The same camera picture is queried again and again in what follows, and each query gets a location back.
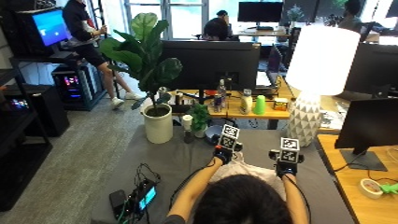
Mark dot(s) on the left glove marker cube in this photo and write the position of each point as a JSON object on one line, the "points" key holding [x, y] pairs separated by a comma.
{"points": [[228, 137]]}

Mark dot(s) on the roll of white tape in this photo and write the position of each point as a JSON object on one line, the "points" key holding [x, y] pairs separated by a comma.
{"points": [[370, 188]]}

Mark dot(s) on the black cabinet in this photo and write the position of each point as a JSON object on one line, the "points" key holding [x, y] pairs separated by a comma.
{"points": [[49, 109]]}

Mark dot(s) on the green toy figure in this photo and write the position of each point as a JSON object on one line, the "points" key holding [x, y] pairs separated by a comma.
{"points": [[388, 188]]}

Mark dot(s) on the black phone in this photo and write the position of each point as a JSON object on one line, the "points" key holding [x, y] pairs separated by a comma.
{"points": [[117, 200]]}

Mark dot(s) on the black computer tower with lights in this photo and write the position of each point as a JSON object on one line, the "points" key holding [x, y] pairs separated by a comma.
{"points": [[74, 85]]}

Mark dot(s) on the person's left hand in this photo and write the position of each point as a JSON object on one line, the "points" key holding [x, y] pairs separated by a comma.
{"points": [[222, 153]]}

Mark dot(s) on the black device with lit screen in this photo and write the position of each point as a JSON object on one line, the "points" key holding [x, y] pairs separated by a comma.
{"points": [[142, 197]]}

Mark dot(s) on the wooden side table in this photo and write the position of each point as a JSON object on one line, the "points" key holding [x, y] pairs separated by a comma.
{"points": [[364, 186]]}

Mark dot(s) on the black shelf unit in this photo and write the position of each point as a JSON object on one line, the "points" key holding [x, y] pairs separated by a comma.
{"points": [[19, 149]]}

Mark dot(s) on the white cloth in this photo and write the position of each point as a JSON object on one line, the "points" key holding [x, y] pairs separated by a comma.
{"points": [[248, 174]]}

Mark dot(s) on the right glove marker cube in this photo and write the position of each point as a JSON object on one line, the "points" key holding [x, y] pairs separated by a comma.
{"points": [[288, 150]]}

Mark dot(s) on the blue lit monitor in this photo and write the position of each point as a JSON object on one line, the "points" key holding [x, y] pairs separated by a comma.
{"points": [[50, 27]]}

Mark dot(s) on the large potted leafy plant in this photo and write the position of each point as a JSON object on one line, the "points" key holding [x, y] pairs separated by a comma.
{"points": [[149, 71]]}

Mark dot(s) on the grey bowl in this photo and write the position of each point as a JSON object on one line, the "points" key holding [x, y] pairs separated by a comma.
{"points": [[212, 133]]}

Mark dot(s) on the green plastic cup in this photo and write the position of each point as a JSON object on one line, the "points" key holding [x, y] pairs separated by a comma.
{"points": [[259, 105]]}

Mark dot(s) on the small potted green plant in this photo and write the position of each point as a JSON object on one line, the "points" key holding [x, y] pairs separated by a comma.
{"points": [[199, 119]]}

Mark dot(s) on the yellow box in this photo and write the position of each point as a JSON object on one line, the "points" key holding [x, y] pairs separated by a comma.
{"points": [[279, 104]]}

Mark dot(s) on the white spray bottle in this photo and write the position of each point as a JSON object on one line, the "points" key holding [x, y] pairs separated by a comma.
{"points": [[246, 102]]}

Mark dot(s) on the the person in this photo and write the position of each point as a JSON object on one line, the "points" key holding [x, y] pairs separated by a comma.
{"points": [[242, 200]]}

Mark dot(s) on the small white topped bottle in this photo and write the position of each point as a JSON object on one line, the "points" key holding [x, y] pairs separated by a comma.
{"points": [[187, 127]]}

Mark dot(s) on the glove marker cube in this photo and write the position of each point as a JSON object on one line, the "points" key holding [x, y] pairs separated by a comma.
{"points": [[228, 137], [288, 150]]}

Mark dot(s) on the black monitor with stand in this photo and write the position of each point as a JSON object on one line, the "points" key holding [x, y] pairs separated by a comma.
{"points": [[368, 130]]}

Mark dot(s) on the clear water bottle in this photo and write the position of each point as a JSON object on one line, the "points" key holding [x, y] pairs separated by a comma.
{"points": [[220, 93]]}

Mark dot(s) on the white table lamp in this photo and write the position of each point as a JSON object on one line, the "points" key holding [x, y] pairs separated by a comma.
{"points": [[318, 74]]}

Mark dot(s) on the wooden desk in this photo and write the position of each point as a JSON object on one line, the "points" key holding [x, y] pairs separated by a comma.
{"points": [[243, 107]]}

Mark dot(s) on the person's right hand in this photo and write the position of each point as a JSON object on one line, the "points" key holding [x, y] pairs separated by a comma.
{"points": [[286, 167]]}

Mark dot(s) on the black monitor back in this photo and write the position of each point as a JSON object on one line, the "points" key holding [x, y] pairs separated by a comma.
{"points": [[208, 63]]}

